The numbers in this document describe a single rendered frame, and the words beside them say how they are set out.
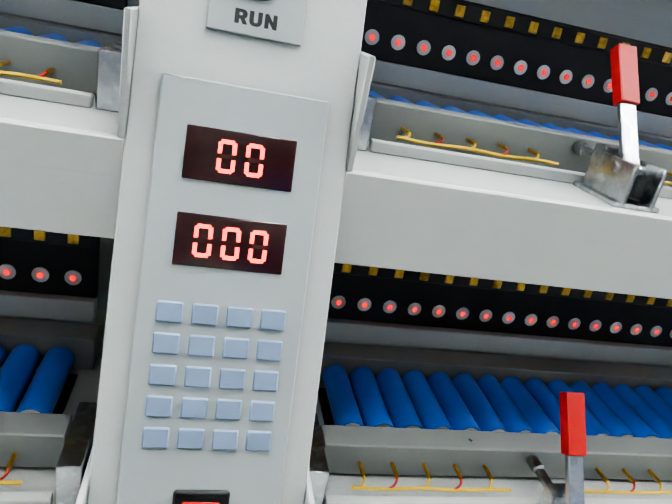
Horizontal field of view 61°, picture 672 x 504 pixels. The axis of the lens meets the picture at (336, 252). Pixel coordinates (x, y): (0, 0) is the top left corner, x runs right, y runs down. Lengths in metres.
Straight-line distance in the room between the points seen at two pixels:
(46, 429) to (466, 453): 0.24
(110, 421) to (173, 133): 0.12
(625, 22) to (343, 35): 0.37
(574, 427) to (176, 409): 0.22
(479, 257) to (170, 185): 0.15
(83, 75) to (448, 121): 0.20
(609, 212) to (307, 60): 0.17
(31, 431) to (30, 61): 0.19
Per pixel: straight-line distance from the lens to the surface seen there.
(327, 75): 0.26
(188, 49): 0.26
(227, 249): 0.25
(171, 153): 0.25
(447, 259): 0.29
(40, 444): 0.35
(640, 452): 0.46
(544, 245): 0.31
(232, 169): 0.25
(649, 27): 0.62
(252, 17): 0.26
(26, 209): 0.27
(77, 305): 0.43
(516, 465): 0.41
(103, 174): 0.26
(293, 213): 0.25
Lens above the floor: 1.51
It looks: 3 degrees down
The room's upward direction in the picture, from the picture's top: 7 degrees clockwise
